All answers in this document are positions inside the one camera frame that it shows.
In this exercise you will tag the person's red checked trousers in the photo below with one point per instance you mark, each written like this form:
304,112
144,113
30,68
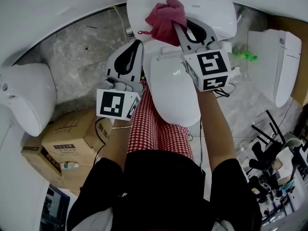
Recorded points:
156,133

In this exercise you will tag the white egg-shaped toilet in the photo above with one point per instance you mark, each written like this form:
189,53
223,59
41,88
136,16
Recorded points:
29,97

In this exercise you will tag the cardboard box with black band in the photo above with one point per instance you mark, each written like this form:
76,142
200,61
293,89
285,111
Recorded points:
33,160

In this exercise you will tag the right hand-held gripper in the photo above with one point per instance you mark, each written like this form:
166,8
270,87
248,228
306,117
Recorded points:
211,68

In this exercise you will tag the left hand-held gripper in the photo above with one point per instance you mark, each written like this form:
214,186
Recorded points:
110,103

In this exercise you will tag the white tank toilet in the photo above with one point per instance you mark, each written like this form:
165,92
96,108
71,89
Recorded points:
173,88

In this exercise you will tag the grey chair with black legs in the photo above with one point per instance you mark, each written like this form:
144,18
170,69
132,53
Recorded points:
292,142

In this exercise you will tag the cluttered equipment shelf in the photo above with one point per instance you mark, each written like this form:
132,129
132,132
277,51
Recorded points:
284,208

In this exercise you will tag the tall brown cardboard box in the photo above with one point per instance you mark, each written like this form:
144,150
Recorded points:
302,76

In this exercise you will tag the black framed glass cabinet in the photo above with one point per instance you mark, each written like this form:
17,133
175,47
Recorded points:
54,210

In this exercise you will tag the person's right forearm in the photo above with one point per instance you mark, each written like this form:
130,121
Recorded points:
216,129

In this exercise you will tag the labelled cardboard box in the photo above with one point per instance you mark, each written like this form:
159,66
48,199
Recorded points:
69,133

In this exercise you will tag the white wall socket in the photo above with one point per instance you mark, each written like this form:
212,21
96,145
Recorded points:
64,11

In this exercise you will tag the white tankless smart toilet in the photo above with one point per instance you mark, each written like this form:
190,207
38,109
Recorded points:
272,68

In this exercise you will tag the person's left forearm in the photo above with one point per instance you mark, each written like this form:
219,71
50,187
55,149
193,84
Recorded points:
119,148

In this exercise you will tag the clear plastic water bottle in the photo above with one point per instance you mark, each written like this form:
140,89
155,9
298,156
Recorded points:
69,166

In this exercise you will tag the crumpled white tissue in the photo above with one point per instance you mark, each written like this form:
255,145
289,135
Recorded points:
235,71

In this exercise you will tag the person's black top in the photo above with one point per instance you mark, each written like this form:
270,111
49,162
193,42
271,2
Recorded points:
163,194

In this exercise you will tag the pink cloth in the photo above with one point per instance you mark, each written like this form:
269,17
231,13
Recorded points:
166,20

